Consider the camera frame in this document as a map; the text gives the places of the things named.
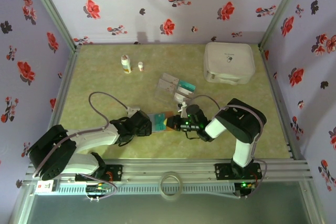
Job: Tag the clear acrylic card display stand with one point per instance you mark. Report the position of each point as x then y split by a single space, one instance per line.
165 94

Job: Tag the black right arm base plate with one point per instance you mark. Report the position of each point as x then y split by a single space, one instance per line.
223 171

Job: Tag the white box with red label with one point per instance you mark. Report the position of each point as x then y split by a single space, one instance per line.
46 187

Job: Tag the white zip medicine pouch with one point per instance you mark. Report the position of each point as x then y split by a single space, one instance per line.
229 61

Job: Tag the aluminium frame rail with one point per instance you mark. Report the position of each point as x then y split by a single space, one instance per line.
168 167

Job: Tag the small white medicine bottle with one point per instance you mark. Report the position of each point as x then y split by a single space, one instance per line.
141 66

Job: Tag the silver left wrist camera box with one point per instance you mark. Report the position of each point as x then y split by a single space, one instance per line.
133 109

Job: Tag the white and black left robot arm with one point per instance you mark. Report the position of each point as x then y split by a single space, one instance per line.
92 137

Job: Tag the green circuit board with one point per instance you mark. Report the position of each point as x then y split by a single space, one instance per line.
98 189

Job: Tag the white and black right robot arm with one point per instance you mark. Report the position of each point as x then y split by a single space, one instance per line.
244 121

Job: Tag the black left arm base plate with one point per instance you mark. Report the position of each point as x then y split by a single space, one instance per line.
115 172

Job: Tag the aluminium corner post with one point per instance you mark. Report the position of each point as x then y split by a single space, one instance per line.
50 9
281 9

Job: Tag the tall white medicine bottle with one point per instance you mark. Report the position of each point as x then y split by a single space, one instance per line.
126 64

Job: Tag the teal VIP chip card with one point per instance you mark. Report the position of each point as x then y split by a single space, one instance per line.
187 85
158 121

